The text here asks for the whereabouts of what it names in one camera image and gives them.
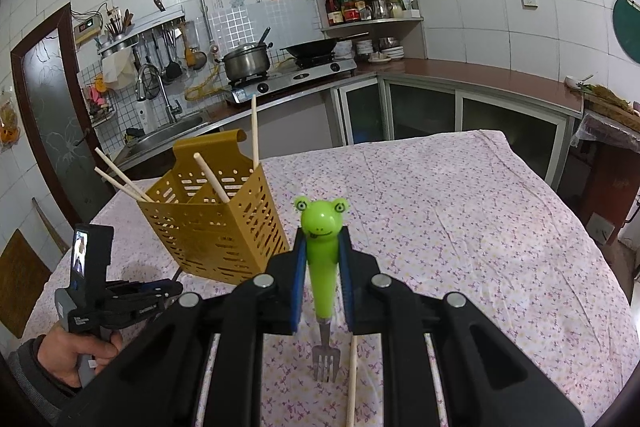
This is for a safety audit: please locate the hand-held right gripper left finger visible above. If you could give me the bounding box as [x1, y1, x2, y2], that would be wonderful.
[85, 227, 311, 427]

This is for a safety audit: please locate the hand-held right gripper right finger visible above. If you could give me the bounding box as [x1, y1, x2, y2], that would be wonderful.
[337, 227, 586, 427]

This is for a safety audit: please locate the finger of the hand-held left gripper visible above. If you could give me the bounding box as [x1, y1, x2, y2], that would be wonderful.
[109, 279, 184, 302]
[121, 295, 177, 324]

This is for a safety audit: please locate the green frog handle fork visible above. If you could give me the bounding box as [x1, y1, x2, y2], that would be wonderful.
[294, 196, 349, 383]

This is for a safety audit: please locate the yellow perforated utensil holder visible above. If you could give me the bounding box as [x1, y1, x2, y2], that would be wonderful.
[136, 129, 292, 284]

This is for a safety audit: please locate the person's left forearm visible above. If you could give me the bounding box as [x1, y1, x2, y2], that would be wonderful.
[6, 337, 83, 425]

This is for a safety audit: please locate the person's left hand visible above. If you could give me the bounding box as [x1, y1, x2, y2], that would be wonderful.
[37, 329, 124, 390]

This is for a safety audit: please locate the brown wooden board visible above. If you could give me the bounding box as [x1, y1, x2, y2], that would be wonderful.
[0, 229, 51, 340]

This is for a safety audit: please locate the pink floral tablecloth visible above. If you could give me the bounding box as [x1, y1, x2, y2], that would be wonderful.
[10, 129, 633, 427]

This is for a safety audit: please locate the steel kitchen sink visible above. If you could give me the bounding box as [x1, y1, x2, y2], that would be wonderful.
[117, 114, 211, 158]

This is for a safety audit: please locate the white soap bottle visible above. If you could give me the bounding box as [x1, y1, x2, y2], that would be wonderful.
[136, 99, 153, 135]

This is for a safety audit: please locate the dark framed glass door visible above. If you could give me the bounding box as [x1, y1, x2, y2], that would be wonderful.
[11, 2, 117, 258]

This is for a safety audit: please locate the yellow hanging bag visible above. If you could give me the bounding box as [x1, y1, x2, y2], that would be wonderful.
[0, 99, 21, 148]

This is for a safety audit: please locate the metal sink faucet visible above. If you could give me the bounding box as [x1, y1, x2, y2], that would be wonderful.
[136, 63, 183, 124]

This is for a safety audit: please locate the cream hanging cloth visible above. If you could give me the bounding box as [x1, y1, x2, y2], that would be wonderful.
[100, 52, 138, 90]

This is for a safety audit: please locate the black slotted spatula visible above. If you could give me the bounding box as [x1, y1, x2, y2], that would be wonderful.
[160, 32, 183, 82]

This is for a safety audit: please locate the steel gas stove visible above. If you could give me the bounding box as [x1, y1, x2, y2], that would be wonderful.
[222, 57, 358, 105]

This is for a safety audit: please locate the hanging ladle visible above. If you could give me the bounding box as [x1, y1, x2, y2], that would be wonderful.
[182, 22, 207, 70]

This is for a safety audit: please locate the steel cooking pot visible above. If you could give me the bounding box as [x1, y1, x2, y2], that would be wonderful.
[216, 41, 274, 80]

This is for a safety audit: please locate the cup of dark chopsticks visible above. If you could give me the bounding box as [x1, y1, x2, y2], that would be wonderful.
[104, 8, 135, 40]

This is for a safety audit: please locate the black wok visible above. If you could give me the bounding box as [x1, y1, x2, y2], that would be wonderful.
[280, 36, 371, 58]

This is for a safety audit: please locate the kitchen counter with cabinets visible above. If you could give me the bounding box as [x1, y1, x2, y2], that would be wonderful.
[112, 57, 585, 192]

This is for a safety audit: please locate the plastic covered wooden table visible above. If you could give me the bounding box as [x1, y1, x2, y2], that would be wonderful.
[570, 109, 640, 248]

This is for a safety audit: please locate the thick wooden chopping block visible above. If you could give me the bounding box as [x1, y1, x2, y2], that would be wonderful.
[582, 92, 640, 132]

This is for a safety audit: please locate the round green cutting board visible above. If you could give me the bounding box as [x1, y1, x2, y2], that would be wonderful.
[612, 0, 640, 65]

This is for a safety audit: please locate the wire wall basket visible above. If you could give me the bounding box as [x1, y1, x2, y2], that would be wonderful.
[82, 74, 118, 125]

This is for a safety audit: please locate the yellow gas hose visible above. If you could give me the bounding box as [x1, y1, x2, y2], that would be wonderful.
[184, 62, 231, 102]

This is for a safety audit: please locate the yellow wall control box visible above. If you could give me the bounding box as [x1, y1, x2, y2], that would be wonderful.
[74, 18, 101, 42]

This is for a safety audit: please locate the metal wall utensil rack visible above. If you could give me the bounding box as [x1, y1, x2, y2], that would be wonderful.
[96, 7, 187, 55]

